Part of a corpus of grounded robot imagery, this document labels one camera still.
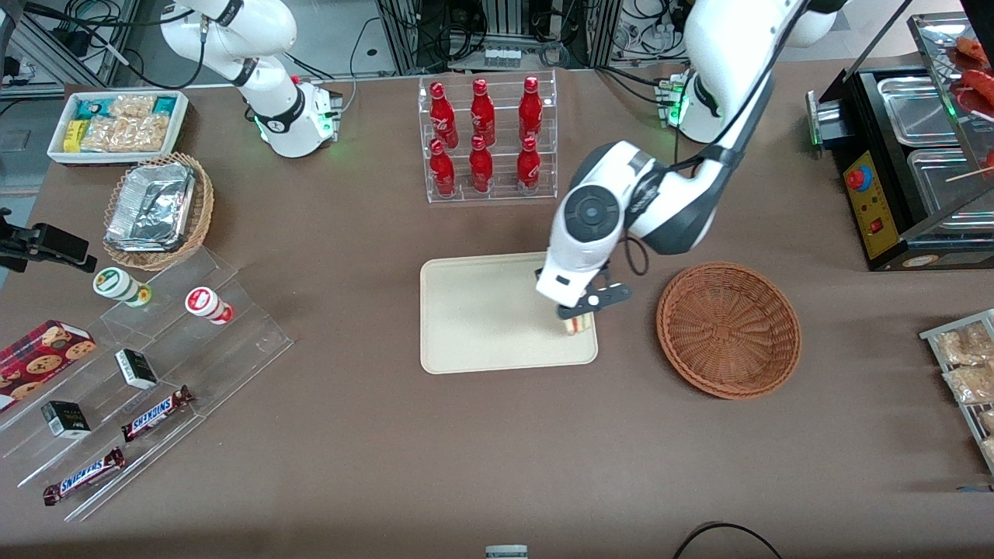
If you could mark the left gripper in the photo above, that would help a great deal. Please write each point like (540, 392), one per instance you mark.
(538, 272)

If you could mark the triangular sandwich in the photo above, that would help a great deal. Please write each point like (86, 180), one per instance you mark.
(576, 326)

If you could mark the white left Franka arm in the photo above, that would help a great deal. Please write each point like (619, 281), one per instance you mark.
(722, 46)

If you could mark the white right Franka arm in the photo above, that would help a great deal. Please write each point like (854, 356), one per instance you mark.
(241, 39)

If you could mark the beige plastic tray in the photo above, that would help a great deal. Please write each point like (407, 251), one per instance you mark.
(481, 310)

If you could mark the light wicker basket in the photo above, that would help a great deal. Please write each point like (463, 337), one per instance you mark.
(203, 210)

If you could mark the round brown wicker basket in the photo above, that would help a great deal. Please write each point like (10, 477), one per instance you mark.
(726, 330)

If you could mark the green lid cup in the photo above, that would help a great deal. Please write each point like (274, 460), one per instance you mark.
(116, 284)

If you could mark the silver foil container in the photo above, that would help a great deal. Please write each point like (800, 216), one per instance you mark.
(151, 206)

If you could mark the yellow snack pack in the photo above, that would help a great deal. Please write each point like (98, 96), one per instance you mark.
(74, 136)

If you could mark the red cookie box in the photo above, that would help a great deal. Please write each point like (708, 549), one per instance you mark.
(39, 361)

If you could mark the clear cracker pack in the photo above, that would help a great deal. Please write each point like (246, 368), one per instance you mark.
(132, 105)
(128, 133)

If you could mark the teal snack pack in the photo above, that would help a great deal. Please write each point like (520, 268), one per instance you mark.
(165, 105)
(92, 109)

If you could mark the clear acrylic bottle rack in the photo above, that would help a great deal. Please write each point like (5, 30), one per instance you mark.
(501, 190)

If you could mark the small black box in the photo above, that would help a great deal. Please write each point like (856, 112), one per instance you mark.
(137, 369)
(65, 419)

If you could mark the red cola bottle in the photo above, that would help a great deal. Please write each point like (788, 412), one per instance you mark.
(529, 167)
(442, 116)
(481, 169)
(482, 115)
(442, 172)
(530, 112)

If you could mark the red lid cup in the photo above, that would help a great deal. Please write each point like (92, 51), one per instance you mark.
(205, 303)

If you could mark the white rectangular snack bin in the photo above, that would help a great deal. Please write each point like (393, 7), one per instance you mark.
(178, 128)

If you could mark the Snickers chocolate bar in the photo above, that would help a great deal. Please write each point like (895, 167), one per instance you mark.
(155, 414)
(84, 476)

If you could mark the clear acrylic stepped display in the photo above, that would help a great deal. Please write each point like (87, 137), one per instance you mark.
(233, 349)

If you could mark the small grey device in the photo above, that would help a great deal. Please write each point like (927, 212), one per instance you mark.
(506, 552)

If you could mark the white power strip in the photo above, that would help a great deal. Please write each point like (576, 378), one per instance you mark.
(502, 57)

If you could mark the black hot food machine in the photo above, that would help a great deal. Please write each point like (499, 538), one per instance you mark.
(893, 194)

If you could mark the clear fried snack pack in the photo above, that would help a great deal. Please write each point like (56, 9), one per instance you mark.
(989, 450)
(971, 384)
(967, 345)
(988, 421)

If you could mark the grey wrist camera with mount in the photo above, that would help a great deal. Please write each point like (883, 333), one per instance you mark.
(613, 295)

